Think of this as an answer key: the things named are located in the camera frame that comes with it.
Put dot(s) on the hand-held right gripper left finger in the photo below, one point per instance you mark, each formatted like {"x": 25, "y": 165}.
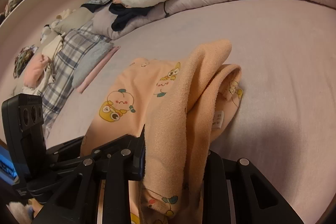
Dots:
{"x": 115, "y": 187}

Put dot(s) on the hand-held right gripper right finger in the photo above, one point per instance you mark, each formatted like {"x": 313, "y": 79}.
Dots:
{"x": 244, "y": 187}

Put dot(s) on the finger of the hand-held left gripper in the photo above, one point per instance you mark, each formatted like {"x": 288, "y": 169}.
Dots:
{"x": 65, "y": 148}
{"x": 115, "y": 142}

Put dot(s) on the peach cartoon print garment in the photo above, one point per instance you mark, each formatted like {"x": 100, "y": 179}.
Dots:
{"x": 168, "y": 121}

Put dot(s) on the person's left forearm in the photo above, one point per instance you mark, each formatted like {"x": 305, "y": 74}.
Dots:
{"x": 38, "y": 207}

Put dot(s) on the blue lit screen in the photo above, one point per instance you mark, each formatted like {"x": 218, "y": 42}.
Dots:
{"x": 6, "y": 163}

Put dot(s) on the white fluffy cloth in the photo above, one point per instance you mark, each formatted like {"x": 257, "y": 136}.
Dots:
{"x": 18, "y": 213}

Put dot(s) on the pink flat cushion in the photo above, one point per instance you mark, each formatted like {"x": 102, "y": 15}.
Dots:
{"x": 102, "y": 69}

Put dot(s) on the pink bundled cloth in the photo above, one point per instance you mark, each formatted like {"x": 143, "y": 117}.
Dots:
{"x": 34, "y": 70}

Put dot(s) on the blue plaid pillow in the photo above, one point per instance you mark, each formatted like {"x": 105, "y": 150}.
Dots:
{"x": 68, "y": 69}

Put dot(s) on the light blue pillow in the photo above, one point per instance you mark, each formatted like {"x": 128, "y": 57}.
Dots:
{"x": 92, "y": 64}

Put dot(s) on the floral patterned cloth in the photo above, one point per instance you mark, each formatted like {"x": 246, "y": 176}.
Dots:
{"x": 23, "y": 58}

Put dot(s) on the white stuffed toys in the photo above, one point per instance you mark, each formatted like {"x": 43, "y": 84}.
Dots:
{"x": 52, "y": 27}

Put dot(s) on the dark navy garment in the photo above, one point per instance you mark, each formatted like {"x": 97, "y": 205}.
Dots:
{"x": 126, "y": 16}

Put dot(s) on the grey pillow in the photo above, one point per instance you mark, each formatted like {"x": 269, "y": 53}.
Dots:
{"x": 74, "y": 19}

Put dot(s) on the bed with pink sheet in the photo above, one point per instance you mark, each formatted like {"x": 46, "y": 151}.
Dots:
{"x": 262, "y": 56}

